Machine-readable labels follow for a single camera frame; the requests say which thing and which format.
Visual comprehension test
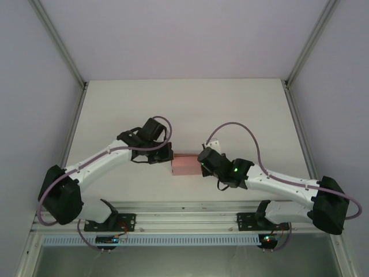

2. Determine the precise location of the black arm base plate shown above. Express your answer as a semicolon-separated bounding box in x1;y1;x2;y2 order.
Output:
236;212;291;232
82;212;137;233

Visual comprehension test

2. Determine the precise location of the grey metal panel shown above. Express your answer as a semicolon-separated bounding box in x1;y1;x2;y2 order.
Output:
36;233;342;277

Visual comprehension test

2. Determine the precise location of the thin red wire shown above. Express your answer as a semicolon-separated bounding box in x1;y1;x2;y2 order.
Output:
270;221;289;240
119;221;131;240

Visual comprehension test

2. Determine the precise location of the aluminium mounting rail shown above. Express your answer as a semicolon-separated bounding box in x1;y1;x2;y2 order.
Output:
31;200;318;232

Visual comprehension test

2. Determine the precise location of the aluminium frame post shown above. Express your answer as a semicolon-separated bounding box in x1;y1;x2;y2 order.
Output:
284;0;340;89
28;0;89;90

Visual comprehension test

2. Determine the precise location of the aluminium table side rail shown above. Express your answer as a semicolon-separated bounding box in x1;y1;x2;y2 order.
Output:
16;85;88;277
284;85;357;277

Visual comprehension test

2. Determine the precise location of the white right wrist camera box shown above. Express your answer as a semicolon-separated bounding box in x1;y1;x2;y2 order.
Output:
202;138;223;152

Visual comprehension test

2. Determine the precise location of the light blue slotted cable duct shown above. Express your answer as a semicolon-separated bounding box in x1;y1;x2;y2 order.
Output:
43;234;260;247

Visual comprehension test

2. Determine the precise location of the pink paper box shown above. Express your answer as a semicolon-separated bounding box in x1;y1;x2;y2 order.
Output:
170;154;203;177

